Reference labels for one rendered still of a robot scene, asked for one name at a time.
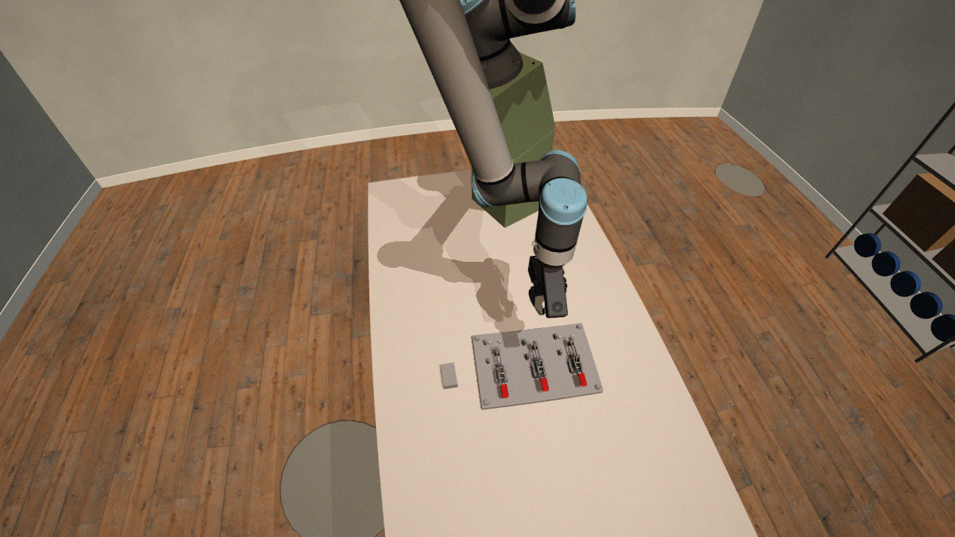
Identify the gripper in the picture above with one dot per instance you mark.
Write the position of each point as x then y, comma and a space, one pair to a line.
536, 291

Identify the grey toggle clamp with red handle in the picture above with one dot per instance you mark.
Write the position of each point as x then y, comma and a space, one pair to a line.
501, 378

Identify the red-handled toggle clamp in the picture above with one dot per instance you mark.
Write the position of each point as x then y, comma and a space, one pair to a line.
578, 367

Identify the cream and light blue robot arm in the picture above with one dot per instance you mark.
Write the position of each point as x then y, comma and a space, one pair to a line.
444, 31

